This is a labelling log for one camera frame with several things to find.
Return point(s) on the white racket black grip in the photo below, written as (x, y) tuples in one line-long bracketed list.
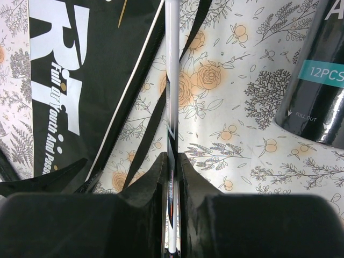
[(7, 171)]

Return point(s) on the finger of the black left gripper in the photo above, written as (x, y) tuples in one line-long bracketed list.
[(52, 182)]

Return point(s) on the floral table mat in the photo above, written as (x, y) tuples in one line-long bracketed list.
[(233, 79)]

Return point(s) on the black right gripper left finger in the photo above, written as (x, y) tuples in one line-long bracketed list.
[(83, 224)]

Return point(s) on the black shuttlecock tube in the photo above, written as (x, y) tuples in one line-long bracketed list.
[(312, 107)]

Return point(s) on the black sport racket cover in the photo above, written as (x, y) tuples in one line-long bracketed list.
[(88, 61)]

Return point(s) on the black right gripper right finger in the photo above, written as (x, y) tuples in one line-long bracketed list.
[(215, 224)]

